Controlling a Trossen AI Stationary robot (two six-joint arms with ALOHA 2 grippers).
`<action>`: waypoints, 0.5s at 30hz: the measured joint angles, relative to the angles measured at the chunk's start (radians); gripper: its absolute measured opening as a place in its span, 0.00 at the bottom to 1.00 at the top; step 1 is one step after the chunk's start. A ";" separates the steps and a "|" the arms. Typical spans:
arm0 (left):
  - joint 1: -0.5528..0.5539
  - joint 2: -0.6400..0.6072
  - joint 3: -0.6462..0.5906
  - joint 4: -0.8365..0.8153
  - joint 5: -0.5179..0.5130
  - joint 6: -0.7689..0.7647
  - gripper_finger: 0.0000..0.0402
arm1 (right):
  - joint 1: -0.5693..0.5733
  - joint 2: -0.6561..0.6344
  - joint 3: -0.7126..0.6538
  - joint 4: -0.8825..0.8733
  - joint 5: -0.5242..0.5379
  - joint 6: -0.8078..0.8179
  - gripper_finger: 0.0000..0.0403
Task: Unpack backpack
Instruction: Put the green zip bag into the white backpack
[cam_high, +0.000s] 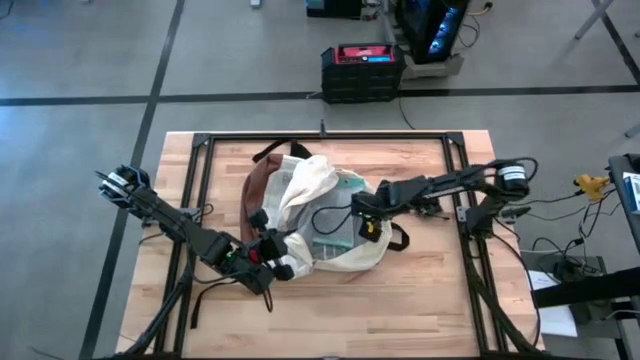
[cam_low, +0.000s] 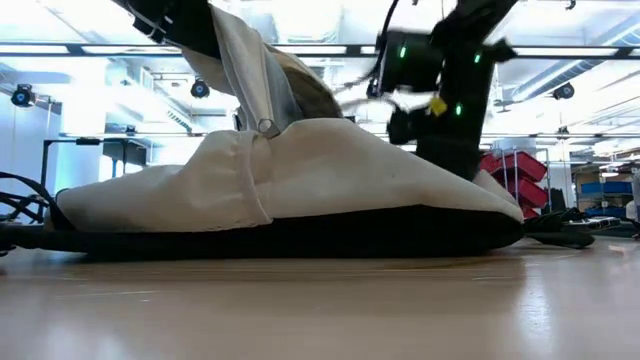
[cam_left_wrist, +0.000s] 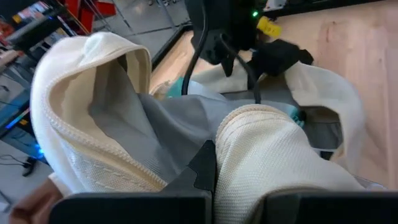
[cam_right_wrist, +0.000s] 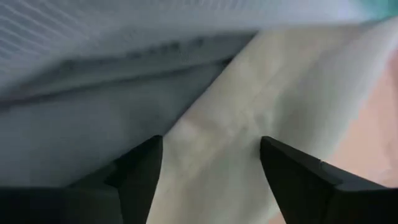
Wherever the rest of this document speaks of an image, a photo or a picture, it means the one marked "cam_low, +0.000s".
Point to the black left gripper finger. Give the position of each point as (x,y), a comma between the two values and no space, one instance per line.
(195,25)

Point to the cream canvas backpack brown base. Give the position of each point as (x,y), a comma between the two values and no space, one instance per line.
(325,175)

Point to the black ceiling spot lamp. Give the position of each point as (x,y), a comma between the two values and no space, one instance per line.
(200,89)
(22,95)
(564,91)

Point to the red storage bin rack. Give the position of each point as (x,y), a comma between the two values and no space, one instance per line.
(530,167)

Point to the black overhead crossbar with lights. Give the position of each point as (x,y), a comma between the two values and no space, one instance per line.
(352,50)

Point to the blue storage bins shelf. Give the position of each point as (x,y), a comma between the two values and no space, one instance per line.
(607,189)

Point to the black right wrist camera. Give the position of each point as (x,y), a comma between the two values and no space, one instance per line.
(412,62)

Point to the black neighbouring station frame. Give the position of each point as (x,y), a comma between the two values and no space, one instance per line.
(87,142)

